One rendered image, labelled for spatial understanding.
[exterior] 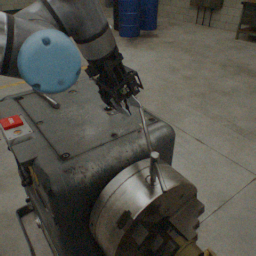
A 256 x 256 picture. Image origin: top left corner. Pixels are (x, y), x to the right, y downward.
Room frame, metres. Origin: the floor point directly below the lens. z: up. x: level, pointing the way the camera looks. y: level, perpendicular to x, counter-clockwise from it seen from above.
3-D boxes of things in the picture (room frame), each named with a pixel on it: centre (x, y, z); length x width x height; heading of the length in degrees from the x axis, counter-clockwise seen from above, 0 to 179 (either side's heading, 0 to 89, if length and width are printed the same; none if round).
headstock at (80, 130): (0.77, 0.19, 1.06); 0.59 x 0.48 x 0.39; 36
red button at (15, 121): (0.68, 0.38, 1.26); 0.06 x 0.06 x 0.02; 36
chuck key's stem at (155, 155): (0.45, -0.07, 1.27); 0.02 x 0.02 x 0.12; 8
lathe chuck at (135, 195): (0.45, -0.06, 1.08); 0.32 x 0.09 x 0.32; 126
